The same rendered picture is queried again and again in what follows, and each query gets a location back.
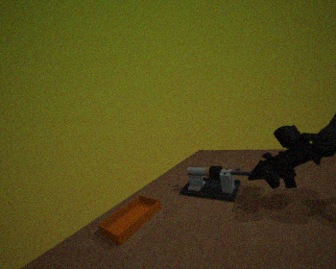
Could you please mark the orange rectangular tray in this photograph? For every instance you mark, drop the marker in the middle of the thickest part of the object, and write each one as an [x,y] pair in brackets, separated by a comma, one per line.
[122,224]

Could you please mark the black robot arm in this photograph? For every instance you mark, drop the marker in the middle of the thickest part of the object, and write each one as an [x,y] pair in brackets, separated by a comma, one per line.
[301,151]

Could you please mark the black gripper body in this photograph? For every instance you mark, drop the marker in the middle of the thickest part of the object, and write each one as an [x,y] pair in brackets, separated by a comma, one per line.
[274,166]

